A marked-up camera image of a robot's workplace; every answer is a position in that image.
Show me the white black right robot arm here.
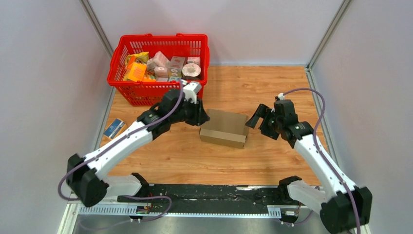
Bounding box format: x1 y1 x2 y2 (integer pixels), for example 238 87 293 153
245 99 373 234

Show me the round tape roll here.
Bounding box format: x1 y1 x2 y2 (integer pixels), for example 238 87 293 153
182 63 202 80

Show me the yellow snack bag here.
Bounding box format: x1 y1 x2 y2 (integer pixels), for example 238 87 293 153
125 52 149 67

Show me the pink white carton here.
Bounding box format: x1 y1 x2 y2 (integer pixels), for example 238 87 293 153
153 51 170 68

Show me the red plastic shopping basket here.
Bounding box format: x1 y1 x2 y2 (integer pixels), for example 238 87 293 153
107 34 210 106

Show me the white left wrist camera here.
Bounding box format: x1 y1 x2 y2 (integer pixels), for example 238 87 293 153
181 79 202 104

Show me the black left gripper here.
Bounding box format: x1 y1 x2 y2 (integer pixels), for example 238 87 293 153
170 97 211 127

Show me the aluminium frame rail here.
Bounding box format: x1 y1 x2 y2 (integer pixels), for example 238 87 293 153
68 182 359 218

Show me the orange snack box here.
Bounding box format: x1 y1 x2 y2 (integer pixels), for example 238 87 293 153
123 62 147 82

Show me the blue yellow small box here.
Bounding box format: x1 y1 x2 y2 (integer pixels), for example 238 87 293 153
103 118 128 140

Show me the brown cardboard paper box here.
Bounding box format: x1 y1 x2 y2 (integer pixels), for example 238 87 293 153
199 109 249 149

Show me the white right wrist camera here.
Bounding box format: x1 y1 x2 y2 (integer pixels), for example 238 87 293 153
275 93 285 101

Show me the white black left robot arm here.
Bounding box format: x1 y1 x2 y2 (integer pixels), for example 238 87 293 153
57 88 210 207

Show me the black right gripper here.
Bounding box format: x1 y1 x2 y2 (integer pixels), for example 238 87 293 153
245 104 283 140

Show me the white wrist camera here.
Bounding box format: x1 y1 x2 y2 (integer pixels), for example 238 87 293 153
275 93 285 101
181 79 202 104

